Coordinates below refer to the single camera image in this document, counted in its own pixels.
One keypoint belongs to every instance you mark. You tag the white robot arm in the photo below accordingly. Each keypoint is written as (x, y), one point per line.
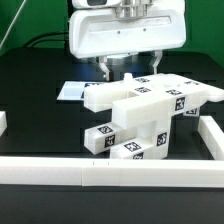
(102, 28)

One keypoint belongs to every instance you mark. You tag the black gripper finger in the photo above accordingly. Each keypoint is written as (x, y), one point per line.
(102, 60)
(156, 60)

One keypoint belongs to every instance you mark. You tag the white chair backrest frame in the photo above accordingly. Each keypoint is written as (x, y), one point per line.
(185, 94)

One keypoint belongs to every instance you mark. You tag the white fence left wall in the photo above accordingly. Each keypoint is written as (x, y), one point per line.
(3, 122)

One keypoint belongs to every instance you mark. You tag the white fence right wall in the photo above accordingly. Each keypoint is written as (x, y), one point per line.
(212, 136)

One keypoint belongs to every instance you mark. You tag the white fence wall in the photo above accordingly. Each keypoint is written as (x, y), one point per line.
(212, 136)
(3, 122)
(106, 172)

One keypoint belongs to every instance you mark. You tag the white marker base plate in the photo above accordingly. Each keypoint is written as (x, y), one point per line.
(74, 90)

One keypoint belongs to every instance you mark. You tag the white fence front wall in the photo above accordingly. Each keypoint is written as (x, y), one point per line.
(106, 172)

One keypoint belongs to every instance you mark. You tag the white chair seat plate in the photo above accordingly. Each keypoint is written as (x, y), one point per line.
(156, 133)

